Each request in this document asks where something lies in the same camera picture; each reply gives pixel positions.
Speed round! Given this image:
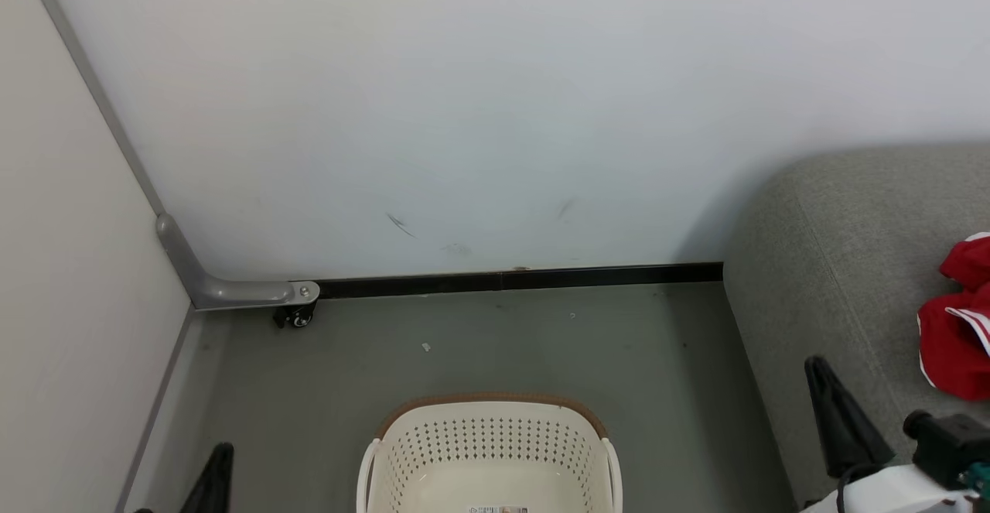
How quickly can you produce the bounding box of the grey metal partition foot bracket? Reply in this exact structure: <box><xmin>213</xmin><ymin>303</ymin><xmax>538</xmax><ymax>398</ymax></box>
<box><xmin>155</xmin><ymin>213</ymin><xmax>320</xmax><ymax>311</ymax></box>

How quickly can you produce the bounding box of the black caster wheel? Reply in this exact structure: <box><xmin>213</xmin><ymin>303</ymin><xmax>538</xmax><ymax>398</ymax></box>
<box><xmin>272</xmin><ymin>303</ymin><xmax>318</xmax><ymax>330</ymax></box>

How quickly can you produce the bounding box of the red garment striped white panel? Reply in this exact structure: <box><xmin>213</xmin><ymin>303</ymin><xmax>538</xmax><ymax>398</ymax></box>
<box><xmin>917</xmin><ymin>281</ymin><xmax>990</xmax><ymax>402</ymax></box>

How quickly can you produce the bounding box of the beige perforated laundry basket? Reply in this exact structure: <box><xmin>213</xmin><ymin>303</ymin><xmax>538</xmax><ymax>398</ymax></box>
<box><xmin>357</xmin><ymin>393</ymin><xmax>624</xmax><ymax>513</ymax></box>

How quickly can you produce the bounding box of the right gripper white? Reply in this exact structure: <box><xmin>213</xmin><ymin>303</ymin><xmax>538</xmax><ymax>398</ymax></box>
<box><xmin>801</xmin><ymin>355</ymin><xmax>990</xmax><ymax>513</ymax></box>

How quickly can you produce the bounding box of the grey fabric sofa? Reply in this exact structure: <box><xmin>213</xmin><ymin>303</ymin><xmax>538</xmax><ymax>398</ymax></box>
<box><xmin>723</xmin><ymin>145</ymin><xmax>990</xmax><ymax>513</ymax></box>

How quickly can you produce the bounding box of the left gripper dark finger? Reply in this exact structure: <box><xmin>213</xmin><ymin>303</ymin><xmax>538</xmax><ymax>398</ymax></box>
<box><xmin>182</xmin><ymin>442</ymin><xmax>234</xmax><ymax>513</ymax></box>

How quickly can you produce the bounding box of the black baseboard strip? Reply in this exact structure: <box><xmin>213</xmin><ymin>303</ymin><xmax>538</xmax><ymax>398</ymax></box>
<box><xmin>317</xmin><ymin>262</ymin><xmax>724</xmax><ymax>299</ymax></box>

